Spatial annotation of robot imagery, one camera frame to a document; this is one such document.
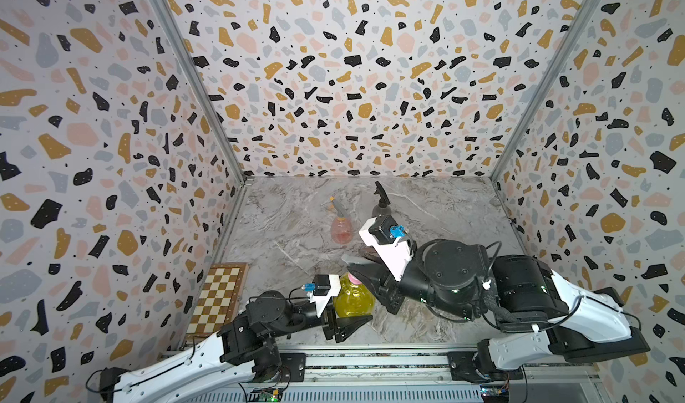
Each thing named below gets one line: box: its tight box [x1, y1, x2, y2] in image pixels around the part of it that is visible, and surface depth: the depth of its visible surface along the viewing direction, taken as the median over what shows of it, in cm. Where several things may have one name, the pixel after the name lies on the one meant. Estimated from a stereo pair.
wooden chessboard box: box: [185, 262, 250, 338], surface depth 87 cm
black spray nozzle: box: [372, 180, 391, 209], surface depth 94 cm
